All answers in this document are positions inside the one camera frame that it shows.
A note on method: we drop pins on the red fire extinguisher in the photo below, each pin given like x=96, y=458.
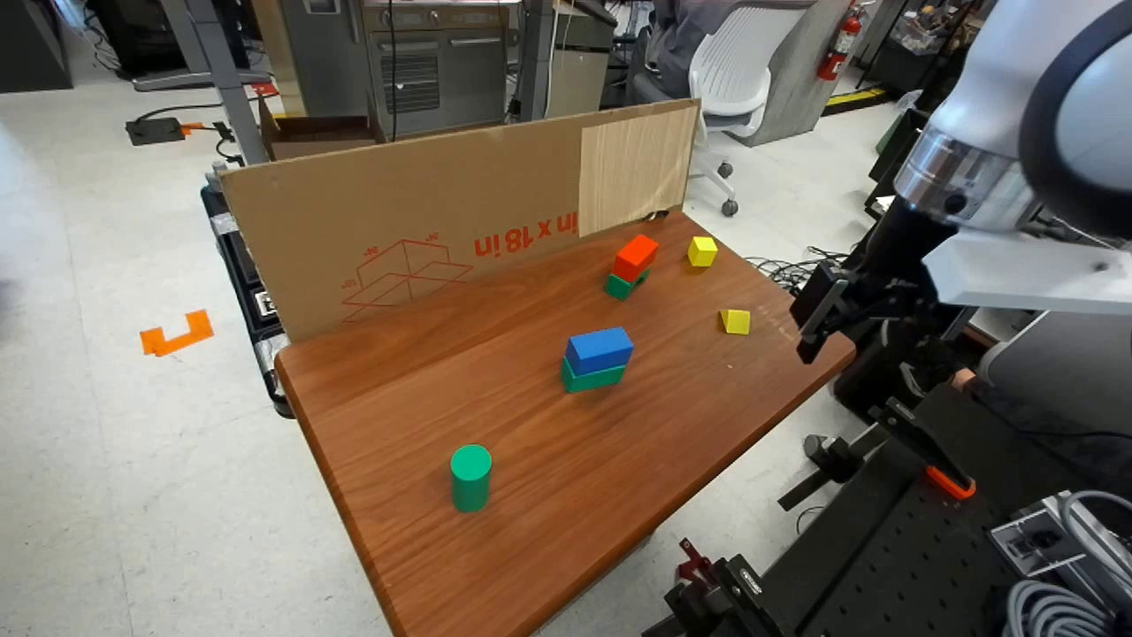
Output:
x=838, y=44

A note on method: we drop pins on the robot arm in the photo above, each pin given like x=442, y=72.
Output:
x=999, y=80

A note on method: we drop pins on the small green block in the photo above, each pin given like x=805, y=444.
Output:
x=622, y=287

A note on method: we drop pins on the person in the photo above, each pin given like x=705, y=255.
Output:
x=1061, y=380

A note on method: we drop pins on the large green block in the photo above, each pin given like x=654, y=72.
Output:
x=591, y=378

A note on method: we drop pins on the white office chair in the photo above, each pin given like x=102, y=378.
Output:
x=730, y=80

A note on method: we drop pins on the green cylinder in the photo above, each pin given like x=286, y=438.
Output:
x=470, y=478

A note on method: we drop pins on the grey table leg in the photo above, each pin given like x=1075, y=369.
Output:
x=221, y=80

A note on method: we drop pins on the red and black clamp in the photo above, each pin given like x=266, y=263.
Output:
x=707, y=579

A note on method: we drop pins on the orange tape mark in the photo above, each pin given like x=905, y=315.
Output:
x=177, y=334

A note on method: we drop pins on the orange block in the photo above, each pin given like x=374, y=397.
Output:
x=635, y=257

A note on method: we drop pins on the metal cabinet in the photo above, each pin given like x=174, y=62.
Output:
x=398, y=62

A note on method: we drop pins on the black power brick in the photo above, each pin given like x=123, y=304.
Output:
x=154, y=131

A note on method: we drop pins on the yellow triangle block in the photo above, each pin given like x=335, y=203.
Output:
x=735, y=321

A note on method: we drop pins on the blue block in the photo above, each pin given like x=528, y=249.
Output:
x=600, y=350

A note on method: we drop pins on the grey partition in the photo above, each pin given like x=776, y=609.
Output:
x=800, y=71

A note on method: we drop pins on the yellow cube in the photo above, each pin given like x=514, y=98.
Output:
x=702, y=251

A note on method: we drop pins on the open cardboard box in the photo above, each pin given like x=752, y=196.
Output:
x=314, y=134

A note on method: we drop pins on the cardboard panel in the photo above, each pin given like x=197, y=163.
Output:
x=398, y=230

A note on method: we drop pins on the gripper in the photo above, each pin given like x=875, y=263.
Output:
x=898, y=252

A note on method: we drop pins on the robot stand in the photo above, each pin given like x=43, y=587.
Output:
x=902, y=557

